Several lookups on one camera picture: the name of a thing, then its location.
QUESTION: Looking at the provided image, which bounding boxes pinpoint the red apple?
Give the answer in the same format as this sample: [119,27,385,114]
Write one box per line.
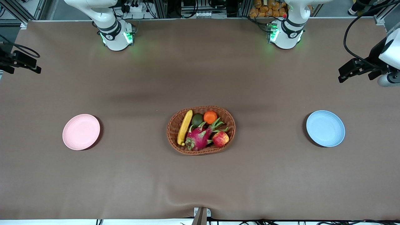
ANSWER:
[212,131,230,148]

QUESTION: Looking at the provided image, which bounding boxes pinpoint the yellow banana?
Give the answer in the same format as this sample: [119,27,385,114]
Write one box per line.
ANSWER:
[177,110,193,146]

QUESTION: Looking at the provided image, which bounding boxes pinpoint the black white shoe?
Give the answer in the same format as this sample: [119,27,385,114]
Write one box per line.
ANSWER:
[348,0,366,15]

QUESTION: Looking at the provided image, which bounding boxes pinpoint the blue round plate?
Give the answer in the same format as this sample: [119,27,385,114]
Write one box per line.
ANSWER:
[306,110,346,147]

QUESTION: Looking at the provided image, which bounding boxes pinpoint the pink round plate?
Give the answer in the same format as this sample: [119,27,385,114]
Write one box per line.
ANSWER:
[62,114,101,151]

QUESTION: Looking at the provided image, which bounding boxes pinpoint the orange snack packets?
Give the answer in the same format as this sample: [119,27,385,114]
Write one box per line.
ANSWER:
[249,0,288,18]

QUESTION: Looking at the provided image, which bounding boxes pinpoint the white power strip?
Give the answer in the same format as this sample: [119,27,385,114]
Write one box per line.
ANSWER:
[120,2,144,13]

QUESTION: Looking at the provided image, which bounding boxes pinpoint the orange fruit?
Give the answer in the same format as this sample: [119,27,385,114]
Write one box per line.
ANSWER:
[204,111,218,124]

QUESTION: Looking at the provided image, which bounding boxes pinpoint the brown table mat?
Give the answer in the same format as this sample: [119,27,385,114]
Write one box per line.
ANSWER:
[0,18,400,221]

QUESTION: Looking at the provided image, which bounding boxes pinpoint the grey control box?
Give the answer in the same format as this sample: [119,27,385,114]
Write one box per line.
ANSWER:
[181,0,228,18]

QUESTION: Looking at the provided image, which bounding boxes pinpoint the green avocado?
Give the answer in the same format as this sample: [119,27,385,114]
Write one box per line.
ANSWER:
[191,113,204,127]

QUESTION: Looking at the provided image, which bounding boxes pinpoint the brown wicker basket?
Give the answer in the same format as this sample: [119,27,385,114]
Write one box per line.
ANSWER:
[166,105,236,155]

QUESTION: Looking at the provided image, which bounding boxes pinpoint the pink dragon fruit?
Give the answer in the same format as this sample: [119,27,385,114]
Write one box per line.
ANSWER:
[185,117,229,151]

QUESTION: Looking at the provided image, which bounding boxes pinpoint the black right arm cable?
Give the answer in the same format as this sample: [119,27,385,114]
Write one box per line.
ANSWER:
[0,34,41,58]

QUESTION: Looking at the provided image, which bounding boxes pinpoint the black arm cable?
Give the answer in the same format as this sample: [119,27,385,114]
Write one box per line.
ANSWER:
[343,0,400,68]
[0,34,41,58]

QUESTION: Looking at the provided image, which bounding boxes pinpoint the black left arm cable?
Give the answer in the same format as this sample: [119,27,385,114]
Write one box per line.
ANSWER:
[343,0,400,68]

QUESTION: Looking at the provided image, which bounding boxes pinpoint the aluminium frame profile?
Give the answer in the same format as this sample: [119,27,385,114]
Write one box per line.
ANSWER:
[0,0,47,25]
[373,0,400,32]

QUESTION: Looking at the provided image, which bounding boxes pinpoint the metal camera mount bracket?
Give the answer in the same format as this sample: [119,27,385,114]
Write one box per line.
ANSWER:
[194,207,211,225]

